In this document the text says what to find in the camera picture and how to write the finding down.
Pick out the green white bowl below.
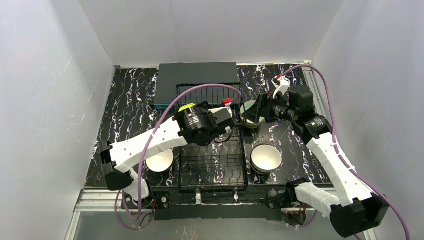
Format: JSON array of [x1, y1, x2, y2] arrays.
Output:
[[178, 103, 196, 112]]

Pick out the orange white bowl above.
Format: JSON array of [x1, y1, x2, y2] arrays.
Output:
[[145, 149, 174, 173]]

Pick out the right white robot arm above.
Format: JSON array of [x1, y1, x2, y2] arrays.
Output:
[[241, 85, 389, 238]]

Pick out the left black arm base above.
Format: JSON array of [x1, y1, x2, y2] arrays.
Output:
[[119, 179, 171, 222]]

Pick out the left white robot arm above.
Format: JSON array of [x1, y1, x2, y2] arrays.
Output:
[[98, 102, 236, 201]]

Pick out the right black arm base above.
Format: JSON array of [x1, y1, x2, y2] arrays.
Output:
[[256, 178, 318, 229]]

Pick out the pale green bowl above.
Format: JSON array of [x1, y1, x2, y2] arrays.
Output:
[[240, 100, 265, 129]]

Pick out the dark striped white bowl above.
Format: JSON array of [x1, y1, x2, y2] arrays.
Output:
[[250, 144, 283, 175]]

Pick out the dark grey flat box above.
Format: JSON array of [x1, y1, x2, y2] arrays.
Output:
[[152, 62, 241, 110]]

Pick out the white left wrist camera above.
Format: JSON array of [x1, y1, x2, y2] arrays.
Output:
[[219, 98, 233, 117]]

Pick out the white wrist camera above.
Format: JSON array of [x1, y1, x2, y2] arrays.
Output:
[[219, 98, 233, 117], [271, 74, 291, 99]]

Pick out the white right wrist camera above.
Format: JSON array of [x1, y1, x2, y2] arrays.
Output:
[[271, 74, 291, 99]]

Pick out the black wire dish rack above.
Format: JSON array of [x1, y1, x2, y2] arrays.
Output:
[[176, 82, 249, 193]]

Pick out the aluminium table edge rail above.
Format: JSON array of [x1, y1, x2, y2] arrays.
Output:
[[301, 66, 331, 121]]

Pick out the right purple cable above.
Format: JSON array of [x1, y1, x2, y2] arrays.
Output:
[[281, 64, 412, 240]]

